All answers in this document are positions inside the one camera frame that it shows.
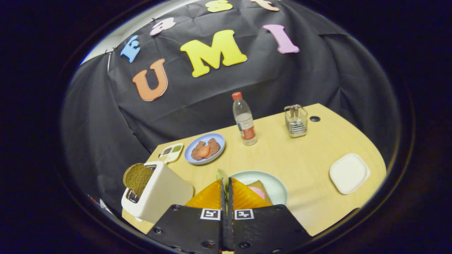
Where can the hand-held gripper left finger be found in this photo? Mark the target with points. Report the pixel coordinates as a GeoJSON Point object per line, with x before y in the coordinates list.
{"type": "Point", "coordinates": [190, 229]}

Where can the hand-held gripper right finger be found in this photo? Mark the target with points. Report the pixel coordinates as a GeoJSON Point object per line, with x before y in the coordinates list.
{"type": "Point", "coordinates": [265, 229]}

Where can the green lettuce leaf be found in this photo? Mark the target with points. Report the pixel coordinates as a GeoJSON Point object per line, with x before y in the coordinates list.
{"type": "Point", "coordinates": [221, 174]}

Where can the brown toast bread slice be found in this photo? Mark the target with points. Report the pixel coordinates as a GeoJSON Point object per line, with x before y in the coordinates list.
{"type": "Point", "coordinates": [137, 178]}

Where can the pink ham slice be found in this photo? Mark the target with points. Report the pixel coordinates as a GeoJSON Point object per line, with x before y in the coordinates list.
{"type": "Point", "coordinates": [257, 193]}

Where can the white toaster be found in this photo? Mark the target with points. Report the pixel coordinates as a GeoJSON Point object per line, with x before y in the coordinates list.
{"type": "Point", "coordinates": [166, 194]}

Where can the pale green plate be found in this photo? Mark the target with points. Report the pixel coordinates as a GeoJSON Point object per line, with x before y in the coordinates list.
{"type": "Point", "coordinates": [275, 187]}

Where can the tan bread slice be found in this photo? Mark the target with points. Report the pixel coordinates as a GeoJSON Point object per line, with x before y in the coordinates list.
{"type": "Point", "coordinates": [260, 183]}

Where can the brown meat patty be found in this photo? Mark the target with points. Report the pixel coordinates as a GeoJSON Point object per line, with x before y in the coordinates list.
{"type": "Point", "coordinates": [214, 145]}
{"type": "Point", "coordinates": [196, 153]}

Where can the white sectioned dish with grains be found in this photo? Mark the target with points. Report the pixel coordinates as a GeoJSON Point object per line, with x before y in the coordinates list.
{"type": "Point", "coordinates": [171, 153]}

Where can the red tomato slice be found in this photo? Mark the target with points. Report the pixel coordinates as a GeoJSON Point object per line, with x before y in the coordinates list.
{"type": "Point", "coordinates": [204, 151]}

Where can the blue plate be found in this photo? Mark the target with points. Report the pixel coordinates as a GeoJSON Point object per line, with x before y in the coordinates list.
{"type": "Point", "coordinates": [216, 139]}

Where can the white square dish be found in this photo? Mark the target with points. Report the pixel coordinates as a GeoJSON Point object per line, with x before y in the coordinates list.
{"type": "Point", "coordinates": [349, 173]}

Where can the clear plastic bottle red cap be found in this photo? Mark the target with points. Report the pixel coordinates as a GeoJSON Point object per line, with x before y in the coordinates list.
{"type": "Point", "coordinates": [245, 123]}

